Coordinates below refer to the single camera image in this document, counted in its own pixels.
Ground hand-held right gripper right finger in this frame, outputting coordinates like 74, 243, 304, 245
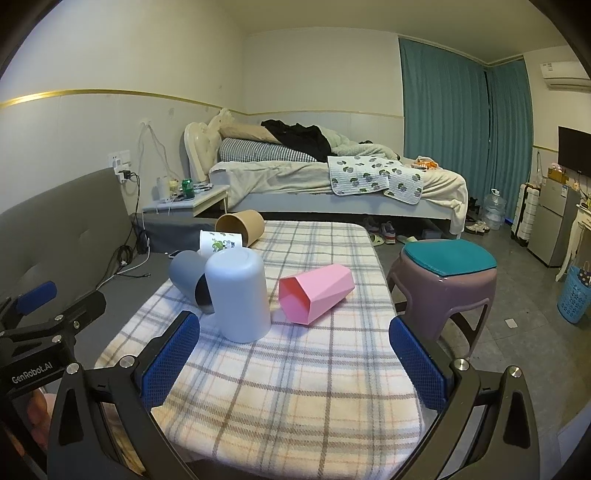
389, 318, 541, 480

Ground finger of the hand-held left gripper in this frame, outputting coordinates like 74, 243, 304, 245
0, 291, 108, 352
0, 281, 59, 330

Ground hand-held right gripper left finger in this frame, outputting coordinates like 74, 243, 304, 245
46, 310, 201, 480

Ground pink faceted cup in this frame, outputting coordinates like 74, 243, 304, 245
278, 264, 355, 326

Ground grey plastic cup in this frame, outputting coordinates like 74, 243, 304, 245
168, 250, 215, 315

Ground white plastic cup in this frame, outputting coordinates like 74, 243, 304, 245
204, 247, 272, 343

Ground white printed paper cup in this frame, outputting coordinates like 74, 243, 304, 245
198, 229, 245, 259

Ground brown paper cup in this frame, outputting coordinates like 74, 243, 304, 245
215, 209, 266, 248

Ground person's left hand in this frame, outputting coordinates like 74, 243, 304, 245
25, 388, 58, 444

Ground purple plastic stool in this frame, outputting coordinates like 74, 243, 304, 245
387, 239, 498, 358

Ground teal seat cushion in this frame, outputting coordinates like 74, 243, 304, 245
402, 239, 498, 278

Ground plaid blanket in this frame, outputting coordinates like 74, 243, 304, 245
95, 220, 422, 467

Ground grey sneakers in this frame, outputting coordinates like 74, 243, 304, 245
365, 217, 398, 244

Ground white nightstand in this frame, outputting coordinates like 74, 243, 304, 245
142, 185, 230, 217

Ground blue laundry basket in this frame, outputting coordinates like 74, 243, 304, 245
556, 265, 591, 325

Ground clear water jug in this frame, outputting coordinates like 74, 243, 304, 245
482, 188, 506, 230

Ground white padded headboard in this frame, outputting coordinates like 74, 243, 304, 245
184, 121, 219, 182

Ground green patterned white mat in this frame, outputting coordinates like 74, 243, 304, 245
327, 154, 424, 205

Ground silver fridge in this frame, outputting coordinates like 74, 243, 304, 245
527, 178, 581, 267

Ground white ornate table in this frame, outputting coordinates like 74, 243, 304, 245
556, 203, 591, 282

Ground bed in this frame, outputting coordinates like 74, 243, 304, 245
184, 121, 469, 238

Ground pale green quilt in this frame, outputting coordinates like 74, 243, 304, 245
323, 129, 403, 160

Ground striped pillow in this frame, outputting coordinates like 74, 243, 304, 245
218, 137, 324, 163

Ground beige pillow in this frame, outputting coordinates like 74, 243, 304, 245
219, 123, 282, 145

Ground teal curtain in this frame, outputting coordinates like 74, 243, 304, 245
485, 60, 534, 222
398, 37, 490, 163

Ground black clothing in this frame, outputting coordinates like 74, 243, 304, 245
261, 119, 333, 162

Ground black television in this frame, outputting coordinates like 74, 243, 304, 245
558, 126, 591, 177

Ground white air conditioner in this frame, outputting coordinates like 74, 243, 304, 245
539, 60, 591, 90

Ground black cables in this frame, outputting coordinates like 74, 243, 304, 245
99, 173, 153, 283

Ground white charging cable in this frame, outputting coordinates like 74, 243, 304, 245
139, 119, 181, 204

